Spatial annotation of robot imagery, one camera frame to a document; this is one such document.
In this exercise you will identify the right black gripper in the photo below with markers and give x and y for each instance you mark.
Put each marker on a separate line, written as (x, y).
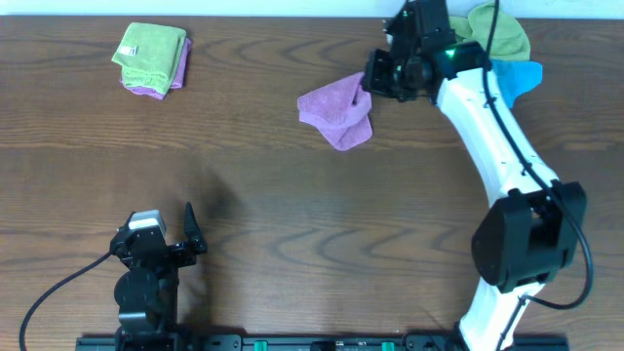
(373, 62)

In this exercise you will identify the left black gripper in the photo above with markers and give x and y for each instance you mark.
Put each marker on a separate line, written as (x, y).
(172, 249)

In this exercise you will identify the pink microfiber cloth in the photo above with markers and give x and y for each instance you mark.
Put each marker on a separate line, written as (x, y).
(339, 111)

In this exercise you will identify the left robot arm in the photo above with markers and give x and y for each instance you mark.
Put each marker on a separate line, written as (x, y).
(147, 293)

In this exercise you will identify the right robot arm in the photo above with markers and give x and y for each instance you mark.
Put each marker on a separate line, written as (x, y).
(533, 225)

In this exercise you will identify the crumpled green cloth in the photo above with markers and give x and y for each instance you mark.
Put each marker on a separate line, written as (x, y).
(509, 41)

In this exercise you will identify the crumpled blue cloth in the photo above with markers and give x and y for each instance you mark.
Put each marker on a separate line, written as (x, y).
(515, 78)

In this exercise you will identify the folded pink cloth under green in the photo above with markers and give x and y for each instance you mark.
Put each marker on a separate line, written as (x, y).
(180, 68)

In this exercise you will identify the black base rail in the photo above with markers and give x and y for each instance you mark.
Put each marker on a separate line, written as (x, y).
(235, 342)

